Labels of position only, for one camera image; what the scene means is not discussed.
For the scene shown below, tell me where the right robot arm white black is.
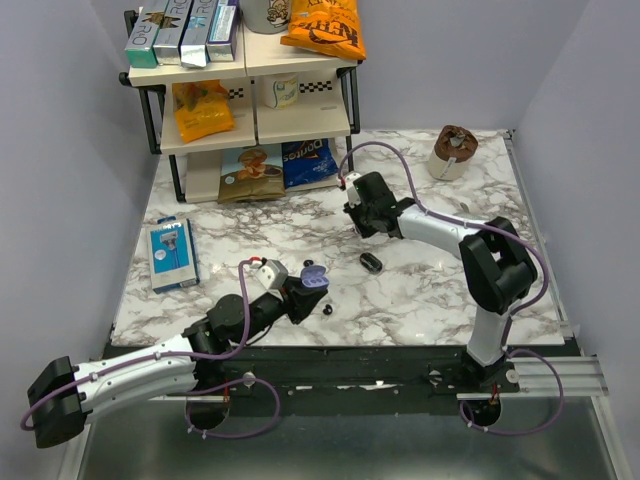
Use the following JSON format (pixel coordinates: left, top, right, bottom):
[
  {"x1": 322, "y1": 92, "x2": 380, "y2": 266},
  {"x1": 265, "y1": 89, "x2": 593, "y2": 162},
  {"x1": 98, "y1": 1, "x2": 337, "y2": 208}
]
[{"x1": 339, "y1": 172, "x2": 538, "y2": 392}]

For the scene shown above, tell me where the white patterned mug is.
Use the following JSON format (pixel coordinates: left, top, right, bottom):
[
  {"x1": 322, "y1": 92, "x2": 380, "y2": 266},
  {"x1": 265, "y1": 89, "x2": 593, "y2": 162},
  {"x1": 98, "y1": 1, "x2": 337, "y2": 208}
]
[{"x1": 260, "y1": 73, "x2": 299, "y2": 109}]

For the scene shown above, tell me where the blue doritos bag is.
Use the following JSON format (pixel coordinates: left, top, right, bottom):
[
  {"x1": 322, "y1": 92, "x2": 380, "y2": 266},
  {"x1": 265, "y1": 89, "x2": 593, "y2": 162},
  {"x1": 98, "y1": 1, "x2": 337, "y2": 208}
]
[{"x1": 281, "y1": 139, "x2": 338, "y2": 189}]

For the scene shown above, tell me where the orange kettle chips bag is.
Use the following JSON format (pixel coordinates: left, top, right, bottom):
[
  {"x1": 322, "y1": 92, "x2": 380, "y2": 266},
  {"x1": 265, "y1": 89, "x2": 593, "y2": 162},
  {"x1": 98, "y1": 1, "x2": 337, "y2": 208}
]
[{"x1": 280, "y1": 0, "x2": 367, "y2": 62}]

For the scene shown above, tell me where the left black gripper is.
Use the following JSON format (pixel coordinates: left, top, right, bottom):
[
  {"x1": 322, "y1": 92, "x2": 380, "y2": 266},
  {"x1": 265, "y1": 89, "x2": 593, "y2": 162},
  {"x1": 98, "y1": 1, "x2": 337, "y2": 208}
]
[{"x1": 234, "y1": 276, "x2": 327, "y2": 347}]

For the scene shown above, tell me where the teal toothpaste box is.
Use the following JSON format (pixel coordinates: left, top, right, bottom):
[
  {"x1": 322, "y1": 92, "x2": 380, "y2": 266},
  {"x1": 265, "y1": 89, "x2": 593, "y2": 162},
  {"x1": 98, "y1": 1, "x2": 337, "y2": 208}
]
[{"x1": 125, "y1": 0, "x2": 168, "y2": 69}]

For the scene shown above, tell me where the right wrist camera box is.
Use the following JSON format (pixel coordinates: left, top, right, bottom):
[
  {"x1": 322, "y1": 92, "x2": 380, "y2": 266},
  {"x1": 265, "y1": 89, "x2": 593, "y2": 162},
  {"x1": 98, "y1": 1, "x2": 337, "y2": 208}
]
[{"x1": 342, "y1": 171, "x2": 361, "y2": 208}]

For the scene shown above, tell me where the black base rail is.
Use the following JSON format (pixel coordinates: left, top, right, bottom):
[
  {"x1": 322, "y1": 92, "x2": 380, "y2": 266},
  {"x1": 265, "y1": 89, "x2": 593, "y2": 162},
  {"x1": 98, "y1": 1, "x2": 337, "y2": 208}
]
[{"x1": 196, "y1": 346, "x2": 519, "y2": 416}]

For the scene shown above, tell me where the beige black shelf rack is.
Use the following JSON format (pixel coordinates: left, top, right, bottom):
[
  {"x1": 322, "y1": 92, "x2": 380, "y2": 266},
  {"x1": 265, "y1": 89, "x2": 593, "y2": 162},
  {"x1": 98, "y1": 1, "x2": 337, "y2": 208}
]
[{"x1": 119, "y1": 25, "x2": 360, "y2": 203}]

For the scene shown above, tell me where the blue-purple earbud charging case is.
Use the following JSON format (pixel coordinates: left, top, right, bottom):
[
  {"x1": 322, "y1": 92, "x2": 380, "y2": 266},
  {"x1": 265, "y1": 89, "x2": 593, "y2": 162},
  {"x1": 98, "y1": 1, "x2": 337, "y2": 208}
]
[{"x1": 300, "y1": 264, "x2": 330, "y2": 290}]

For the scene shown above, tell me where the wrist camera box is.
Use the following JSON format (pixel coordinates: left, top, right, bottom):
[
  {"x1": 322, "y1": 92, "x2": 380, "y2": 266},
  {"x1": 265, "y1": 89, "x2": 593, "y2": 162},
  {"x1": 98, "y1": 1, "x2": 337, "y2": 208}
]
[
  {"x1": 342, "y1": 171, "x2": 361, "y2": 208},
  {"x1": 254, "y1": 258, "x2": 289, "y2": 290}
]

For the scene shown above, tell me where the orange snack bag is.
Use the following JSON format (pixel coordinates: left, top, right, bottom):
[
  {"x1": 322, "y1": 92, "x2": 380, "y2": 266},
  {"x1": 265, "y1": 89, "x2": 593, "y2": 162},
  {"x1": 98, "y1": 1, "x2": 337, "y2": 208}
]
[{"x1": 172, "y1": 80, "x2": 235, "y2": 143}]

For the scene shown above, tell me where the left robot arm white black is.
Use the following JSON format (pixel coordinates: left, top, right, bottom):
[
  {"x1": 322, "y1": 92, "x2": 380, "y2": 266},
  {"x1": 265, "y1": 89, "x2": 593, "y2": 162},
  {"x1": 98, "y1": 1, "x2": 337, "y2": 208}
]
[{"x1": 20, "y1": 276, "x2": 329, "y2": 449}]

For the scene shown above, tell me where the blue silver toothpaste box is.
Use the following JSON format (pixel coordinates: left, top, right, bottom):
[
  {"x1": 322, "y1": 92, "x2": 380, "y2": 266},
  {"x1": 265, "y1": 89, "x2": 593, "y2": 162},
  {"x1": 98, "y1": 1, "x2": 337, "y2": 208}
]
[{"x1": 180, "y1": 0, "x2": 218, "y2": 69}]

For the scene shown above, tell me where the brown chips bag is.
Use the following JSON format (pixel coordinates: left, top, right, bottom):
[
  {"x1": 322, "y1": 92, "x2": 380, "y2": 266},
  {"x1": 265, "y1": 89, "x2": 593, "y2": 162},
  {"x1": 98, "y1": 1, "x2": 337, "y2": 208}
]
[{"x1": 217, "y1": 144, "x2": 285, "y2": 204}]

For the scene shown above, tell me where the blue razor package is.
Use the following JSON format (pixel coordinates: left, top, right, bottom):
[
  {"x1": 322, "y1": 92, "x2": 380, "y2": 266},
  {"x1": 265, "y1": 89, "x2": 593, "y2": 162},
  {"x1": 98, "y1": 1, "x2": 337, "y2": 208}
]
[{"x1": 144, "y1": 216, "x2": 200, "y2": 294}]

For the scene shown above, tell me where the grey cartoon mug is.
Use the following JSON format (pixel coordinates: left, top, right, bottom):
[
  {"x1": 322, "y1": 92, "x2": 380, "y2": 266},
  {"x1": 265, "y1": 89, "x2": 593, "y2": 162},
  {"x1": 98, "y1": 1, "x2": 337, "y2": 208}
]
[{"x1": 239, "y1": 0, "x2": 292, "y2": 34}]

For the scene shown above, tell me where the black earbud charging case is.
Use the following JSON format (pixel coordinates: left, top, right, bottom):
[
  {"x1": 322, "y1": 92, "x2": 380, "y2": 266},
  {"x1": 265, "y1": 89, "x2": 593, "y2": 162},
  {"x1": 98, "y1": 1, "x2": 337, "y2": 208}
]
[{"x1": 359, "y1": 252, "x2": 384, "y2": 274}]

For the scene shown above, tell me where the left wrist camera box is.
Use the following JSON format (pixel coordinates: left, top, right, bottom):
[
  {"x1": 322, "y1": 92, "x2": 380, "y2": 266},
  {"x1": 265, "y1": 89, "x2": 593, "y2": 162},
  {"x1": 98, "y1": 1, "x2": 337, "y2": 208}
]
[{"x1": 254, "y1": 258, "x2": 289, "y2": 290}]

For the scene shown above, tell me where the purple white toothpaste box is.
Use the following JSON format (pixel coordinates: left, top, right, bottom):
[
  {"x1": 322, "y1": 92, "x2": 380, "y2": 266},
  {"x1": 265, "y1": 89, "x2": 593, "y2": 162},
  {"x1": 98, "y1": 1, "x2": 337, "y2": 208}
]
[{"x1": 206, "y1": 0, "x2": 239, "y2": 63}]

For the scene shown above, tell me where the brown-topped white cup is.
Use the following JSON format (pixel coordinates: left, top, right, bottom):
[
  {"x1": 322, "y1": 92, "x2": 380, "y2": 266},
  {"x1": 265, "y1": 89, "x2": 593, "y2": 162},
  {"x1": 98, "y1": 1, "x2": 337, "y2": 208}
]
[{"x1": 427, "y1": 125, "x2": 478, "y2": 181}]

